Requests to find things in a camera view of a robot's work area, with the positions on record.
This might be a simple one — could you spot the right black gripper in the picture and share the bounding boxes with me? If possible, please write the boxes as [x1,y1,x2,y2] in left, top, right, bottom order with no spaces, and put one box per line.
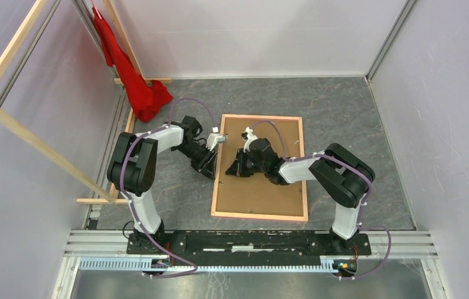
[225,149,267,178]

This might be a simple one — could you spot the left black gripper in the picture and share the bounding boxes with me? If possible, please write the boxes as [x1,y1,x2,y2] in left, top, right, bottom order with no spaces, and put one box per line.
[174,141,219,182]

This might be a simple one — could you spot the brown cardboard backing board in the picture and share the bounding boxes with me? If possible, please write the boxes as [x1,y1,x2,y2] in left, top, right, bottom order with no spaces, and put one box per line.
[216,118,305,217]

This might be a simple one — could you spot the pink wooden picture frame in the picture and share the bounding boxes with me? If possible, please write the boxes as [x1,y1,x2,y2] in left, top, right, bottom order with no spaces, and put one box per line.
[211,114,310,223]

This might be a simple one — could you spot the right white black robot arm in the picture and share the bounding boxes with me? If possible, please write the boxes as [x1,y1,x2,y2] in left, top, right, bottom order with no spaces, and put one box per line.
[225,138,376,254]

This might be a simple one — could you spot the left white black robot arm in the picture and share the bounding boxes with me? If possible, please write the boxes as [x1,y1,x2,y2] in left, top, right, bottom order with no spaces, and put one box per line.
[107,116,222,254]

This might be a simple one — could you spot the red cloth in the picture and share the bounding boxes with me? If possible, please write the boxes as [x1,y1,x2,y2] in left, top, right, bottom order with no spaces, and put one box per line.
[92,7,173,122]

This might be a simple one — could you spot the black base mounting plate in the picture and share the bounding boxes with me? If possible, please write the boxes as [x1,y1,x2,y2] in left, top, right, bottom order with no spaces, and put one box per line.
[126,230,372,267]

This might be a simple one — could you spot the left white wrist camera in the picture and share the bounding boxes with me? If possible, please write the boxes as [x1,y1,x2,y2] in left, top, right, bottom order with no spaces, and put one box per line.
[206,126,227,151]

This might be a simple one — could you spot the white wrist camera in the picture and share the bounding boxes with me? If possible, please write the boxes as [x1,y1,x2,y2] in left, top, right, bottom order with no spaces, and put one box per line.
[206,126,227,151]
[241,126,258,153]

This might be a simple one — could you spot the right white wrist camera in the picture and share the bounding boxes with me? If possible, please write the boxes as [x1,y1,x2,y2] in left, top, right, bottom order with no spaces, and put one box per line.
[241,126,258,153]

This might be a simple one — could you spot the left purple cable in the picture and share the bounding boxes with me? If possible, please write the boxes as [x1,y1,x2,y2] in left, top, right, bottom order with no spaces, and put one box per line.
[118,97,219,279]

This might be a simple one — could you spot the purple cable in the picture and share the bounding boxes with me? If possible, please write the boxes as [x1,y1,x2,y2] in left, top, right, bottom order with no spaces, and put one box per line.
[250,120,392,280]
[118,97,219,279]

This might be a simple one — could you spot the white slotted cable duct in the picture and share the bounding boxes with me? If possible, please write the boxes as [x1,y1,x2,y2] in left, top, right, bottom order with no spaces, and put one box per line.
[78,257,338,273]

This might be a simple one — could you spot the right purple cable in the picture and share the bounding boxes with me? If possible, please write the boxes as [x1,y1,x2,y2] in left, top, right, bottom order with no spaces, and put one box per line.
[250,120,392,280]

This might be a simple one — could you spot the wooden rack frame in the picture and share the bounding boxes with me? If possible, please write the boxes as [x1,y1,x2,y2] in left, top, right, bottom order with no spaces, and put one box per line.
[0,0,173,206]

